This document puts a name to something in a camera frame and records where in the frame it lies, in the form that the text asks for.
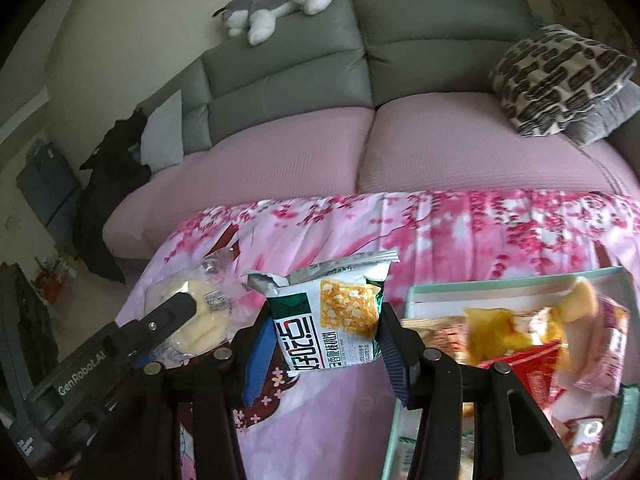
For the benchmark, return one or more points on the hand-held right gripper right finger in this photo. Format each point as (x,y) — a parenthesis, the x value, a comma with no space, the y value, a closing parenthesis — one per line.
(397,360)

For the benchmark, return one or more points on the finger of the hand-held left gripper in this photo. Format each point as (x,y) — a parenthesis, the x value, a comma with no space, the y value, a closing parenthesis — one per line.
(165,317)
(147,357)

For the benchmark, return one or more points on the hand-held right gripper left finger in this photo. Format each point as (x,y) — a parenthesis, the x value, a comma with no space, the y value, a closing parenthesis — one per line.
(257,360)

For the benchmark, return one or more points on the orange swiss roll packet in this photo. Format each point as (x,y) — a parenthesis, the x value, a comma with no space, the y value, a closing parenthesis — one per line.
(445,335)

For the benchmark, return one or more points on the green and white snack packet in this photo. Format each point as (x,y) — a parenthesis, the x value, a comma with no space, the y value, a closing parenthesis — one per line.
(325,320)

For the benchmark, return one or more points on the teal cardboard box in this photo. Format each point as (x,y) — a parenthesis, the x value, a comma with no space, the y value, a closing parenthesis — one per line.
(450,300)

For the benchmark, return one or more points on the yellow soft bread packet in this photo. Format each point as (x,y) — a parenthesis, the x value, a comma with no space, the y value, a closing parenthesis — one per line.
(500,332)

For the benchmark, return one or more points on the large red snack packet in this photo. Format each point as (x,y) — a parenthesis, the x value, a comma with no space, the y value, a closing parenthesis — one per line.
(530,365)

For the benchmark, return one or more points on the pale round bread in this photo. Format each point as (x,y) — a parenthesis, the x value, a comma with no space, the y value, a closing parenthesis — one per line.
(580,300)

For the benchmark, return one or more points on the purple swiss roll packet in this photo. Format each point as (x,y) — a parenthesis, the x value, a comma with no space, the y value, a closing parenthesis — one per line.
(612,345)

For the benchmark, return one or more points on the black furniture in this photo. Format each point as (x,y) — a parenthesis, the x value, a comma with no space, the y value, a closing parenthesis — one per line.
(25,330)

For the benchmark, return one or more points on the colourful floor clutter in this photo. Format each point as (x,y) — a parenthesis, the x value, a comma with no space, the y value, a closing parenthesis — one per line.
(50,282)

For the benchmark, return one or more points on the black clothing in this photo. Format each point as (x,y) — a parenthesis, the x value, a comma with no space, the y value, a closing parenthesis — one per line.
(105,200)

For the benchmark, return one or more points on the printed cartoon blanket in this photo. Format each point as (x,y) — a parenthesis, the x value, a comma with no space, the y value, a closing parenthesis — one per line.
(450,230)

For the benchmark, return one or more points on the blue grey cabinet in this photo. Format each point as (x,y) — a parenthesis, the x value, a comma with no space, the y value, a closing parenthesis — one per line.
(50,185)

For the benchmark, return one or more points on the light grey cushion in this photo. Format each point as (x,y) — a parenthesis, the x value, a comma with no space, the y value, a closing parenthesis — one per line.
(162,135)

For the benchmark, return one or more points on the white red-lettered snack packet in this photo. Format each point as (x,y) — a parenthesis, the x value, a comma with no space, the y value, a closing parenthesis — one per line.
(585,435)

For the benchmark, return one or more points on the pink sofa cover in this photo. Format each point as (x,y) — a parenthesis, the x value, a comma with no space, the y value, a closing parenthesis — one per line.
(300,150)

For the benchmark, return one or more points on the grey and white plush toy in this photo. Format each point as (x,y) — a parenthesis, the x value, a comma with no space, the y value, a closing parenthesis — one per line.
(265,15)

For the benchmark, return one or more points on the dark grey cushion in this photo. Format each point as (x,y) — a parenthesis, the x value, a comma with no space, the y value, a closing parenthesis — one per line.
(605,115)

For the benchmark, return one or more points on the black and cream patterned cushion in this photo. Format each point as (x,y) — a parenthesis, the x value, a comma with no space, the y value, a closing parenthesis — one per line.
(550,75)

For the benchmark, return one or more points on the grey sofa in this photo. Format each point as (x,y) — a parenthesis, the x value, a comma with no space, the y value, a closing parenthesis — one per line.
(425,25)

